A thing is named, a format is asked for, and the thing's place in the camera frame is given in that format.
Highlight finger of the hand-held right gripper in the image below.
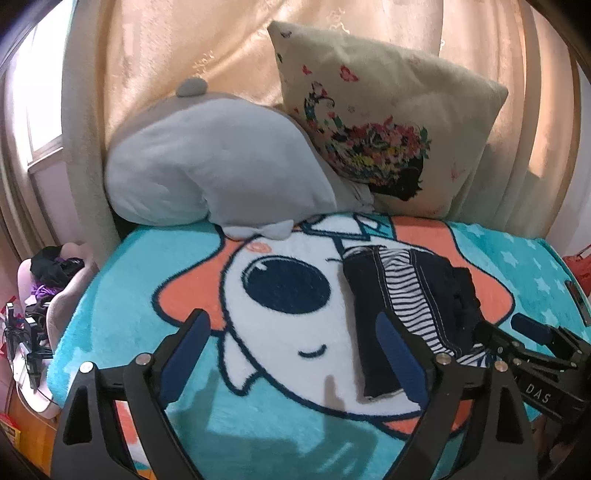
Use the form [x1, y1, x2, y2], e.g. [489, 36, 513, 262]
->
[510, 313, 578, 357]
[473, 320, 525, 370]

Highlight teal cartoon printed blanket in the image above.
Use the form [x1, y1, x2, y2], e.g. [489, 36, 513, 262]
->
[46, 212, 591, 480]

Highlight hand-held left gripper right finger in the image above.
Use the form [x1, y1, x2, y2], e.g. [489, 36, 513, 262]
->
[375, 310, 541, 480]

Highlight beige floral print pillow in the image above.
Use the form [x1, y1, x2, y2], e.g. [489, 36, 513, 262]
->
[267, 19, 509, 220]

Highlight beige curtain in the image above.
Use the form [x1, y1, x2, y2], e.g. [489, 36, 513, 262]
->
[60, 0, 583, 241]

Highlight navy striped pants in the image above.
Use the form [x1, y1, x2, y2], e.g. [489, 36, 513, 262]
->
[341, 247, 492, 401]

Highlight red bag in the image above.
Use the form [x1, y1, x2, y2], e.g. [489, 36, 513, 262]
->
[561, 244, 591, 296]

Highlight pale pink chair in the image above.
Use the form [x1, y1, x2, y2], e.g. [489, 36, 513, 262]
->
[16, 242, 100, 416]

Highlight purple cloth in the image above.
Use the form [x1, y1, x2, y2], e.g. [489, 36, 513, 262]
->
[30, 281, 61, 305]

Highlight grey plush toy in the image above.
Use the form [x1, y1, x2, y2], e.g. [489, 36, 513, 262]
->
[104, 78, 375, 241]

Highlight black garment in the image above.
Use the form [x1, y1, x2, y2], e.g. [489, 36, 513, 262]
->
[30, 247, 86, 289]

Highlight window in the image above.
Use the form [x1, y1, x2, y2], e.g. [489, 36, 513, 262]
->
[25, 134, 65, 172]

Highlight red yellow packet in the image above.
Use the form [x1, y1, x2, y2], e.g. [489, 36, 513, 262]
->
[0, 413, 21, 450]

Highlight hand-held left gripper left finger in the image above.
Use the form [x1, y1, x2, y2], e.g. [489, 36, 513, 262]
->
[50, 309, 212, 480]

